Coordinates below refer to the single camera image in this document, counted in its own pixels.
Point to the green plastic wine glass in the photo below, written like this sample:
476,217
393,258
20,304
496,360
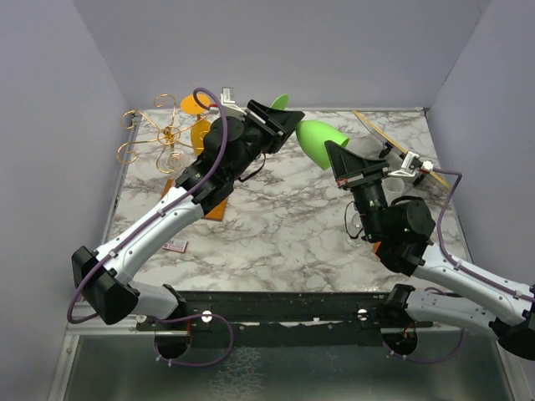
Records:
312,136

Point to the small red white box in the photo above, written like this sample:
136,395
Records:
178,246

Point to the small whiteboard on stand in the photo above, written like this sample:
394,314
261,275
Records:
390,146

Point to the yellow plastic wine glass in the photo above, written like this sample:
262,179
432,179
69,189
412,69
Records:
201,126

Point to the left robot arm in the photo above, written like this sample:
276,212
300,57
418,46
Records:
104,276

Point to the clear stemmed glass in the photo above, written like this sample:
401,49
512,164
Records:
354,230

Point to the black metal base rail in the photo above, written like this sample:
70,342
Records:
280,319

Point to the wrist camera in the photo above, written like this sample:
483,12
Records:
411,166
229,103

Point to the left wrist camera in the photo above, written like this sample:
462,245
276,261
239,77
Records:
229,103

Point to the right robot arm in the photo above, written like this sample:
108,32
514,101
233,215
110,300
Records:
401,231

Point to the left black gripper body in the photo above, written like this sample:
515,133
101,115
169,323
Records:
263,137

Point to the gold wire glass rack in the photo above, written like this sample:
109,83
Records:
171,138

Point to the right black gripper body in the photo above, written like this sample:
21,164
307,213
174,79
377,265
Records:
367,180

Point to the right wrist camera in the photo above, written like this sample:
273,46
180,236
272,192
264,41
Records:
411,166

